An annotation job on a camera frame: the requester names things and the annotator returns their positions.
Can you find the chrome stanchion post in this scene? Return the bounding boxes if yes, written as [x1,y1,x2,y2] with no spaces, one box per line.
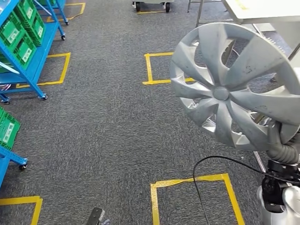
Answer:
[0,82,13,93]

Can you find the yellow tape strip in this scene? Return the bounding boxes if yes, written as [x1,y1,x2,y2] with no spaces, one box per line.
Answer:
[235,0,248,11]

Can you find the yellow floor tape square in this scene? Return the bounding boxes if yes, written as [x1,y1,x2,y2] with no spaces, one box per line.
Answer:
[16,52,71,89]
[136,10,165,15]
[142,52,195,86]
[0,195,44,225]
[150,173,246,225]

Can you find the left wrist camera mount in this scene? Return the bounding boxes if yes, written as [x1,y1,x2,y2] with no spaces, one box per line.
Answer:
[86,207,111,225]

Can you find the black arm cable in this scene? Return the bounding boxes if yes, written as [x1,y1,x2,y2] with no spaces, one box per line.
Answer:
[192,155,300,225]

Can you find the blue rack holding green crates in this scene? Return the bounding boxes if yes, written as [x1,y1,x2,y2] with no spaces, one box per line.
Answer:
[0,0,66,105]

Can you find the blue shelf rack on casters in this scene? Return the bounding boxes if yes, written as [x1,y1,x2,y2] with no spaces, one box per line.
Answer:
[35,0,69,26]

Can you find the grey plastic wheel cover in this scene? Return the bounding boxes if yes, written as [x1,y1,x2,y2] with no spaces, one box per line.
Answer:
[170,22,300,152]

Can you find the grey wheeled cart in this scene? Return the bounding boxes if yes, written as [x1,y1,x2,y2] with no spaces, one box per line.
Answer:
[131,0,176,13]

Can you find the white-topped table metal legs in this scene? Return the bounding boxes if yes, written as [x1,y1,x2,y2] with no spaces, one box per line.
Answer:
[187,0,300,82]

